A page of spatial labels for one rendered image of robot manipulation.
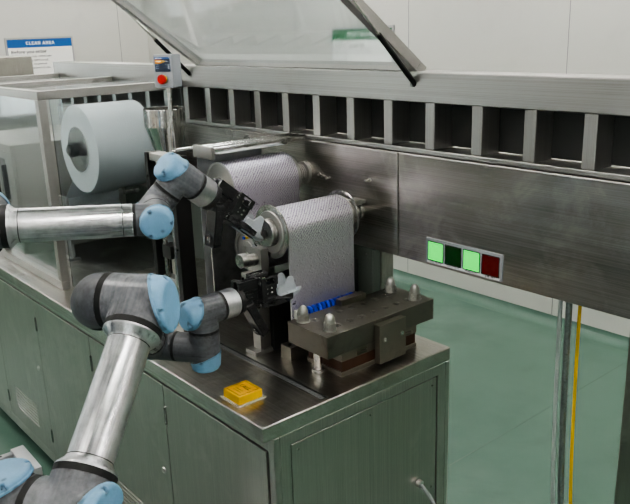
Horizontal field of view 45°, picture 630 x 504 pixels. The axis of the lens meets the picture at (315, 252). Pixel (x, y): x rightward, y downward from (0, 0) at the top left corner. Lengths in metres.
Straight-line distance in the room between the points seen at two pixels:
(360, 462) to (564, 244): 0.77
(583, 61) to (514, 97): 2.62
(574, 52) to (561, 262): 2.75
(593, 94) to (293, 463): 1.08
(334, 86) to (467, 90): 0.49
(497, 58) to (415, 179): 2.76
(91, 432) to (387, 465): 0.96
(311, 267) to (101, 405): 0.83
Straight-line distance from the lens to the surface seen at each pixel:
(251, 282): 1.93
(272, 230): 2.00
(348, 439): 1.99
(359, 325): 1.97
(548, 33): 4.57
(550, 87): 1.80
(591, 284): 1.81
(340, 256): 2.14
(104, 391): 1.46
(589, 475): 3.38
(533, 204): 1.85
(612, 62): 4.38
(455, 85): 1.96
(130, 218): 1.72
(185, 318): 1.86
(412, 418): 2.15
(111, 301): 1.55
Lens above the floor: 1.77
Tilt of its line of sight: 16 degrees down
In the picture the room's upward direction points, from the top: 2 degrees counter-clockwise
